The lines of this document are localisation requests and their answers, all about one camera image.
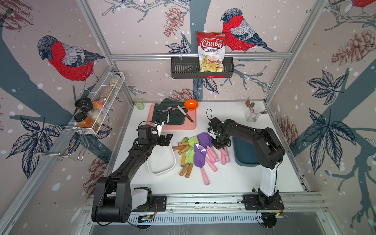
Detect iridescent spoon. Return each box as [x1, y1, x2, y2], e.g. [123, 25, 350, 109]
[156, 108, 178, 115]

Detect orange plastic bowl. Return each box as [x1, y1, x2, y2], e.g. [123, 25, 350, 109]
[184, 99, 199, 111]

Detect teal storage tray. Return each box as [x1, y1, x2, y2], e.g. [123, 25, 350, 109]
[233, 137, 259, 167]

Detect orange spice jar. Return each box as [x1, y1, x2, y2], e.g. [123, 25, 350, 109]
[73, 112, 99, 131]

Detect Chuba cassava chips bag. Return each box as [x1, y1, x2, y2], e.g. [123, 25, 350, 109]
[196, 32, 226, 72]

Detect black lid spice jar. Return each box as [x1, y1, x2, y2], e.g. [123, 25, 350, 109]
[74, 98, 94, 113]

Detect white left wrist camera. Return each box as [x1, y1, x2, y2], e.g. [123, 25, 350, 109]
[154, 120, 165, 137]

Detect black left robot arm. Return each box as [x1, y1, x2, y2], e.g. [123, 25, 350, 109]
[92, 124, 173, 226]

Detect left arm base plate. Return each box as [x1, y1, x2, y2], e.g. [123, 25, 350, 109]
[132, 195, 167, 212]

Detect white handled knife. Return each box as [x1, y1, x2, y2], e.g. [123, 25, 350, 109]
[177, 105, 194, 123]

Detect green shovel yellow handle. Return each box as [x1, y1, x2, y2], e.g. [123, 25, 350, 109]
[181, 146, 189, 167]

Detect black wire wall basket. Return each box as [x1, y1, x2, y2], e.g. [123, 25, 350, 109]
[170, 57, 235, 79]

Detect white wire spice rack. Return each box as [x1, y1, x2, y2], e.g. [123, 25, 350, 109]
[73, 71, 124, 135]

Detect clear glass with cutlery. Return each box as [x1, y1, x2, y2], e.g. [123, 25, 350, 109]
[245, 97, 267, 122]

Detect purple shovel pink handle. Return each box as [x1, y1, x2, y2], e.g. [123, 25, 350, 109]
[219, 147, 230, 165]
[197, 132, 219, 163]
[193, 150, 210, 186]

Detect green shovel wooden handle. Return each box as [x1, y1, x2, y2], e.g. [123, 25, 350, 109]
[179, 150, 194, 178]
[172, 136, 199, 151]

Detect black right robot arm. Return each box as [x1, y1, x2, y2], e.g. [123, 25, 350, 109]
[208, 117, 286, 207]

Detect metal spoon white handle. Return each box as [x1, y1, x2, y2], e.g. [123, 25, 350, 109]
[166, 106, 172, 123]

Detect pink cutting board tray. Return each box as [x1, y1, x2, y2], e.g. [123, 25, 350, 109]
[163, 110, 197, 130]

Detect small green glass cup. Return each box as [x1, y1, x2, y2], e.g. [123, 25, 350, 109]
[134, 98, 145, 111]

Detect white storage tray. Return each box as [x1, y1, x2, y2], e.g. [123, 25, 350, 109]
[146, 145, 176, 175]

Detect purple shovel front pink handle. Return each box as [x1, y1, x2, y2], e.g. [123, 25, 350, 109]
[193, 150, 210, 186]

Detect dark green cloth napkin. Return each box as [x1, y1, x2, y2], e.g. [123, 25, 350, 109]
[151, 99, 188, 125]

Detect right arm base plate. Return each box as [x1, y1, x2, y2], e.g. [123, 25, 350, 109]
[241, 193, 285, 211]

